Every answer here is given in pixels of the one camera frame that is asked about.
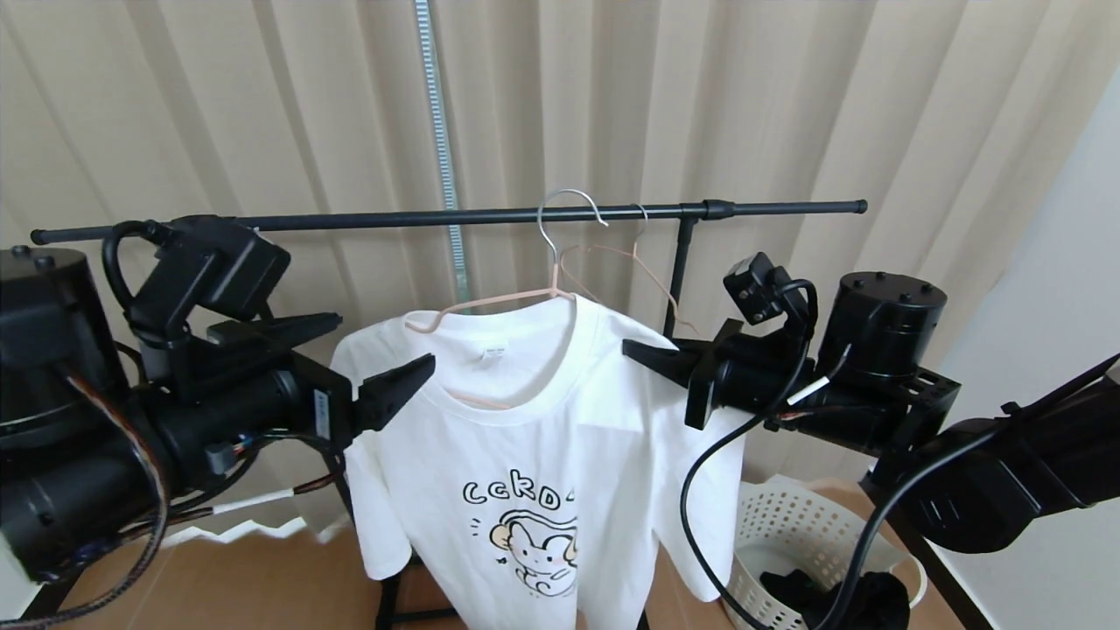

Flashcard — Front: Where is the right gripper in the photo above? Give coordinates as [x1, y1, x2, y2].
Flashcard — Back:
[685, 319, 841, 430]

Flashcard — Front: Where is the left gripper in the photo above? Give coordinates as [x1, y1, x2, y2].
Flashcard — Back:
[162, 312, 436, 495]

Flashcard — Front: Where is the pink clothes hanger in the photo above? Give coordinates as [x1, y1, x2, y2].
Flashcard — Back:
[404, 188, 611, 410]
[560, 206, 701, 338]

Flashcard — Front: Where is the white printed t-shirt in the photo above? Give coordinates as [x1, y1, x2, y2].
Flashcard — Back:
[331, 296, 746, 630]

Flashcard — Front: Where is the white laundry basket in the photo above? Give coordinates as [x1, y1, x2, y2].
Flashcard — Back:
[722, 479, 928, 630]

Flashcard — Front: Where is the black clothes rack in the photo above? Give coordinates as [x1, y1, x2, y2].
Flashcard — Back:
[31, 199, 869, 630]

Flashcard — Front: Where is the black garment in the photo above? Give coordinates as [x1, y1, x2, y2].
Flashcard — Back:
[759, 569, 911, 630]

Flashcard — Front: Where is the beige curtain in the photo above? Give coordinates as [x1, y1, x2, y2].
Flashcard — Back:
[0, 0, 1120, 548]

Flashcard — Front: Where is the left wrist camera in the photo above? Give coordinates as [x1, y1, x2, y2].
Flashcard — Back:
[129, 217, 291, 386]

